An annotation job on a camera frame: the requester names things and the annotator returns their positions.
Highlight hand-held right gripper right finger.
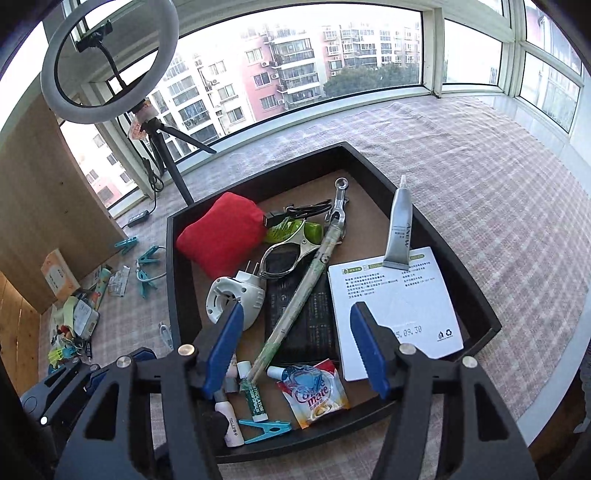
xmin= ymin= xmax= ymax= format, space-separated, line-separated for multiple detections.
xmin=350 ymin=302 xmax=540 ymax=480

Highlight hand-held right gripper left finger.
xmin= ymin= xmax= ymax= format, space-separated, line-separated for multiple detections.
xmin=55 ymin=302 xmax=245 ymax=480

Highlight white paper box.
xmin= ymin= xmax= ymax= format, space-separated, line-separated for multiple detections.
xmin=328 ymin=247 xmax=464 ymax=381

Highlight white plug adapter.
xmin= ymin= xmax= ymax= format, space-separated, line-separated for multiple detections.
xmin=205 ymin=261 xmax=267 ymax=330

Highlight black foil packet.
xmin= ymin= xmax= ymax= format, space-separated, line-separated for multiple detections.
xmin=264 ymin=263 xmax=340 ymax=365

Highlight green lip balm tube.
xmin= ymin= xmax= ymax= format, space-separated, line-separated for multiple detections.
xmin=238 ymin=361 xmax=269 ymax=423

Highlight black tray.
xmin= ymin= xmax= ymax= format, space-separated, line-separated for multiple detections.
xmin=166 ymin=142 xmax=502 ymax=463

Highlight coffee creamer sachet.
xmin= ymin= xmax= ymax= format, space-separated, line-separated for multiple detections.
xmin=277 ymin=360 xmax=350 ymax=430

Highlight chopsticks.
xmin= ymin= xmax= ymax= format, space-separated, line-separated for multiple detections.
xmin=240 ymin=226 xmax=343 ymax=393

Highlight small white pink bottle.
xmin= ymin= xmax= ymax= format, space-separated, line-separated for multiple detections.
xmin=213 ymin=390 xmax=245 ymax=448

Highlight teal clothespin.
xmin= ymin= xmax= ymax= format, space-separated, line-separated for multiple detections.
xmin=137 ymin=270 xmax=158 ymax=298
xmin=239 ymin=418 xmax=293 ymax=445
xmin=136 ymin=246 xmax=167 ymax=269

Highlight red pouch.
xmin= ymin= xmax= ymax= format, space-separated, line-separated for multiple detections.
xmin=175 ymin=191 xmax=266 ymax=280

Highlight silver cream tube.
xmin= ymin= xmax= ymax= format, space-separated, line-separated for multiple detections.
xmin=382 ymin=175 xmax=413 ymax=271

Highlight stainless steel clamp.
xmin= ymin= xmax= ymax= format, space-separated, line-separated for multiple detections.
xmin=260 ymin=178 xmax=350 ymax=280

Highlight black cable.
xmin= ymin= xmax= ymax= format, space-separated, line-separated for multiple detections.
xmin=263 ymin=200 xmax=334 ymax=227

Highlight wooden board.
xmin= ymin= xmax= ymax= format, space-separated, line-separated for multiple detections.
xmin=0 ymin=272 xmax=42 ymax=398

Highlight patterned pen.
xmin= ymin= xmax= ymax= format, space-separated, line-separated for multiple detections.
xmin=95 ymin=265 xmax=112 ymax=310

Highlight orange tissue pack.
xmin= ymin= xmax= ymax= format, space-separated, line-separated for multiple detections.
xmin=41 ymin=249 xmax=80 ymax=303

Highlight brown cardboard box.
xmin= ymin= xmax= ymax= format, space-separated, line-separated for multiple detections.
xmin=0 ymin=95 xmax=125 ymax=315

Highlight black tripod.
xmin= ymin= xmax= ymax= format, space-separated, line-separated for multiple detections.
xmin=76 ymin=21 xmax=218 ymax=206

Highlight pink plaid blanket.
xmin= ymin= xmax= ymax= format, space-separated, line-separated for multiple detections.
xmin=39 ymin=96 xmax=591 ymax=480

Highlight apartment buildings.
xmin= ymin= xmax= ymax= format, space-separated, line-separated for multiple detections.
xmin=65 ymin=9 xmax=423 ymax=204

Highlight colourful keychain bundle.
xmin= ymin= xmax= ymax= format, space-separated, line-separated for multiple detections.
xmin=48 ymin=323 xmax=93 ymax=365

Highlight white ring light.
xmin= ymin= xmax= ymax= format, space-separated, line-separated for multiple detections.
xmin=41 ymin=0 xmax=180 ymax=124

